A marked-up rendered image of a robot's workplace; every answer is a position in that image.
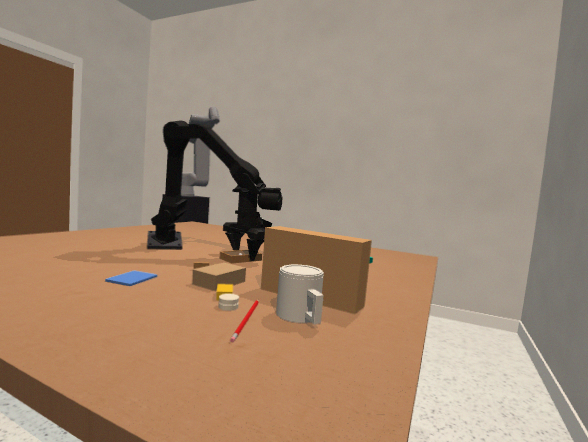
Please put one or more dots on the wooden ball tray with clear cover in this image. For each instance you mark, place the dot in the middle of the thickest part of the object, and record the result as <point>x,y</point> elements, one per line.
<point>238,256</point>

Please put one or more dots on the yellow rectangular block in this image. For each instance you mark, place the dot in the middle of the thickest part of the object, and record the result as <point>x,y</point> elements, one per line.
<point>224,289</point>

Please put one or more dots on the brown rectangular block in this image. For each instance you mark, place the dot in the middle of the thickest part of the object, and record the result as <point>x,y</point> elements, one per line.
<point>344,261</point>

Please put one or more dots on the blue flat rectangular pad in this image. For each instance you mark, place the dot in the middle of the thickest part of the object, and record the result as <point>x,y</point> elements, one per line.
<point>131,278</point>

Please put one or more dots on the tan flat rectangular box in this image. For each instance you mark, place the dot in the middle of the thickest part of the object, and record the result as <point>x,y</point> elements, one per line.
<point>223,273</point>

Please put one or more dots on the red pencil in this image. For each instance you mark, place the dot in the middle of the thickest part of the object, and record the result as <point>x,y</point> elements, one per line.
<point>244,322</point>

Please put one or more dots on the cream round disc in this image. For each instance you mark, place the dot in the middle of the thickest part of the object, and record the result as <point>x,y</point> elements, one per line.
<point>228,307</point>
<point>229,299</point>

